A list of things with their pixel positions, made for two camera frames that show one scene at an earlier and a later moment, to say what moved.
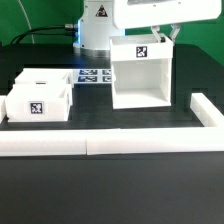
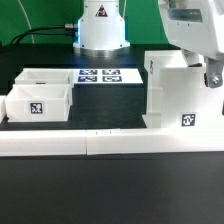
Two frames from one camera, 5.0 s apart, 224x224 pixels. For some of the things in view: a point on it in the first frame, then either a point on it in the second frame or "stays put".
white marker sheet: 92,75 stays put
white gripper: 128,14 → 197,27
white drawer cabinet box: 141,71 → 177,95
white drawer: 45,76 stays put
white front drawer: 38,102 stays put
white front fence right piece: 154,140 stays put
